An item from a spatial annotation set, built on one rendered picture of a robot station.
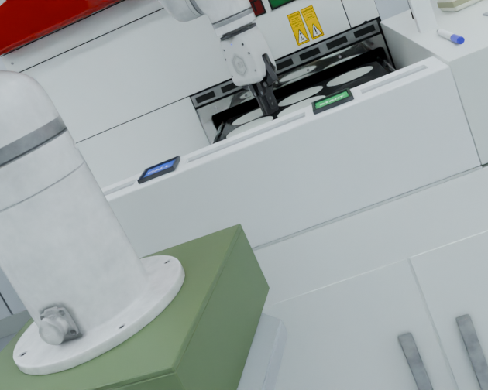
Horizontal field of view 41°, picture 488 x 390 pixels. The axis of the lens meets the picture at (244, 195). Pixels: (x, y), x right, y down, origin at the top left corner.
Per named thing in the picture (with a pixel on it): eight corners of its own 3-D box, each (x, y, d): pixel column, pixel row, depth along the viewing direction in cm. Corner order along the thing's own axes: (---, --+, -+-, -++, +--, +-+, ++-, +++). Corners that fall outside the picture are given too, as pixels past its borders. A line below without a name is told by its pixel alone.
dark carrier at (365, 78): (228, 121, 144) (227, 119, 144) (376, 62, 138) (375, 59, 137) (211, 166, 111) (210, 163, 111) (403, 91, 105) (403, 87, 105)
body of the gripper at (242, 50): (207, 38, 128) (230, 90, 131) (235, 28, 119) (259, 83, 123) (235, 24, 132) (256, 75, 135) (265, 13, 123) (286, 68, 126)
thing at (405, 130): (123, 272, 103) (83, 195, 99) (463, 146, 93) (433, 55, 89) (108, 301, 94) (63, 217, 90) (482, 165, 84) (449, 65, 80)
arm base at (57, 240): (142, 350, 55) (32, 159, 50) (-19, 392, 62) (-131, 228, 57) (207, 245, 72) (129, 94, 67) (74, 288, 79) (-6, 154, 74)
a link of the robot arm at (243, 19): (203, 28, 127) (209, 42, 128) (227, 18, 119) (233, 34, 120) (234, 13, 131) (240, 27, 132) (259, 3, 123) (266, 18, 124)
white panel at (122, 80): (84, 206, 160) (4, 55, 149) (401, 81, 145) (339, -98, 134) (80, 211, 157) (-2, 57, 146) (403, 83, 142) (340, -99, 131)
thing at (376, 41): (213, 145, 151) (196, 108, 148) (394, 73, 143) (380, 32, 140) (212, 148, 149) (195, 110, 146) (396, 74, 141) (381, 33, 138)
